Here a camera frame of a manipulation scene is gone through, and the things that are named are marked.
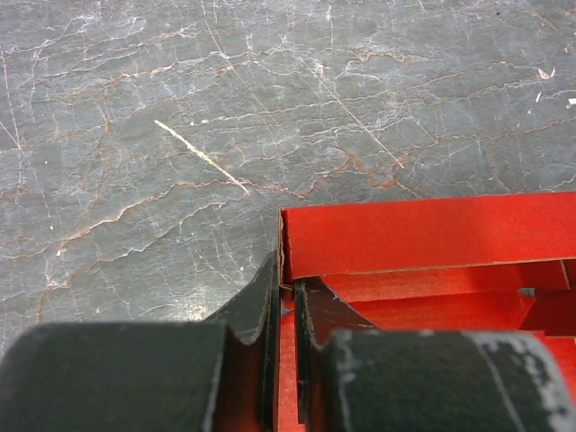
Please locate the red paper box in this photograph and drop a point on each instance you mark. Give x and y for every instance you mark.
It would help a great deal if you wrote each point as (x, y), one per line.
(488, 263)

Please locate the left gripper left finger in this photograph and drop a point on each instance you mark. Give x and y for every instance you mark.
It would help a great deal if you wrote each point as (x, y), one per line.
(217, 374)

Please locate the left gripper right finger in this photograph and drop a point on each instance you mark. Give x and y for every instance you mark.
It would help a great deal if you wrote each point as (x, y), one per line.
(355, 376)

